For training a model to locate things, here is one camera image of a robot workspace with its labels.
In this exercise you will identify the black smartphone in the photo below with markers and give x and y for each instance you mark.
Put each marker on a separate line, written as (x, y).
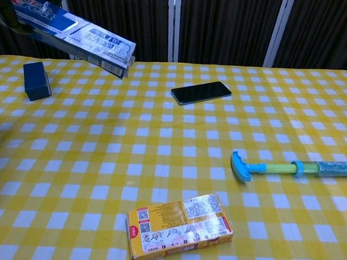
(201, 92)

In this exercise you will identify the blue white toothpaste box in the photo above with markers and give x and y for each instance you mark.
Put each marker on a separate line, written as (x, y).
(75, 37)

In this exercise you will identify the grey partition frame post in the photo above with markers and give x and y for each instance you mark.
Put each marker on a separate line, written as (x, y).
(174, 23)
(277, 30)

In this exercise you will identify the green blue toy water pump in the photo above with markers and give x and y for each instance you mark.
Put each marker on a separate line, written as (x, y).
(278, 167)

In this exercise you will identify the yellow printed box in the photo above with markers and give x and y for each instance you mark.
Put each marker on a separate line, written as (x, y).
(178, 228)

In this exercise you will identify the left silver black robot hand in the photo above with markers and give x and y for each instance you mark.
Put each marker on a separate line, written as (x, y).
(9, 16)

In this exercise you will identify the dark blue small box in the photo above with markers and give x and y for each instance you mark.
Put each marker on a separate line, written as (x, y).
(37, 81)

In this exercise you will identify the yellow white checked tablecloth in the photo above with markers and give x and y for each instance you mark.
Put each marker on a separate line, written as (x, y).
(171, 165)

